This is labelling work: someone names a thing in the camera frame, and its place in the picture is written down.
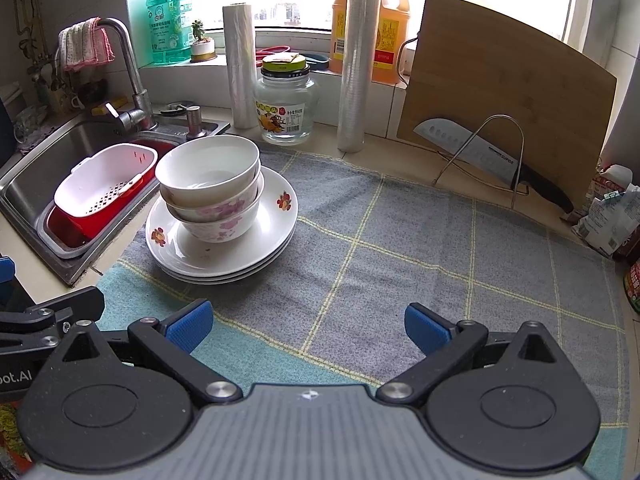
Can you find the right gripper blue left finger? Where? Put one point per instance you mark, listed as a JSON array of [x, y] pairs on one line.
[[165, 346]]

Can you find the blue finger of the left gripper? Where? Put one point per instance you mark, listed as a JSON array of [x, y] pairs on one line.
[[7, 269], [80, 304]]

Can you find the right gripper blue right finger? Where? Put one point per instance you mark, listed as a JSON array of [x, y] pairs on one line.
[[448, 350]]

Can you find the white plate back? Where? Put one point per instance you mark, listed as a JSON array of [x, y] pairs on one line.
[[276, 218]]

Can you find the white plate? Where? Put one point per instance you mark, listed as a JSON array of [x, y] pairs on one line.
[[187, 259], [230, 278], [276, 218]]

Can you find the white floral bowl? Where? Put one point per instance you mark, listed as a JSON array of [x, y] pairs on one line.
[[207, 171], [220, 227], [222, 210]]

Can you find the santoku kitchen knife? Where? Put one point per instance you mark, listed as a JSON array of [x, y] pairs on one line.
[[544, 187]]

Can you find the red washing basin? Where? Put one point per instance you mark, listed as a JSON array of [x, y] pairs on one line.
[[68, 237]]

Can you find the stainless steel sink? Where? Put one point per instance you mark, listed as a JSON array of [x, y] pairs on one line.
[[28, 188]]

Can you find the grey blue checked towel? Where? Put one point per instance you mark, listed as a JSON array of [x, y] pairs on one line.
[[331, 308]]

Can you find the white colander basket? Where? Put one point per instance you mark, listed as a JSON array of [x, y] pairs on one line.
[[104, 181]]

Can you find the green lid sauce jar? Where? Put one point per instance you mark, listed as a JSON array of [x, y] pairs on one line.
[[631, 283]]

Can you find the sink soap dispenser pump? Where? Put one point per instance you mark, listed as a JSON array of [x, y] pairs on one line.
[[183, 117]]

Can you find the white plastic food bag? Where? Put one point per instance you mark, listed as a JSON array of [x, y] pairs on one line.
[[609, 216]]

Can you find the pink dish cloth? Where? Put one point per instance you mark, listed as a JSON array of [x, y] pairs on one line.
[[84, 44]]

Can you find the bamboo cutting board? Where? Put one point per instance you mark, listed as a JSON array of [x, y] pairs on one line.
[[524, 91]]

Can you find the glass jar yellow lid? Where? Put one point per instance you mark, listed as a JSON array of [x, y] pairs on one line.
[[286, 98]]

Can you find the small potted succulent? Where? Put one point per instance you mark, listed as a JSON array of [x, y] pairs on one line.
[[203, 47]]

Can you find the green dish soap bottle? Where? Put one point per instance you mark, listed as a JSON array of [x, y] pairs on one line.
[[170, 30]]

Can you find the tall plastic cup stack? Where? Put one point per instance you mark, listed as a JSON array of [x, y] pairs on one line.
[[360, 37]]

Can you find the short plastic bag roll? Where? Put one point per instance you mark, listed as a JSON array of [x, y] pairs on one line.
[[239, 45]]

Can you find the wire board stand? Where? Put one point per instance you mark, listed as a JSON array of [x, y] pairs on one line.
[[472, 148]]

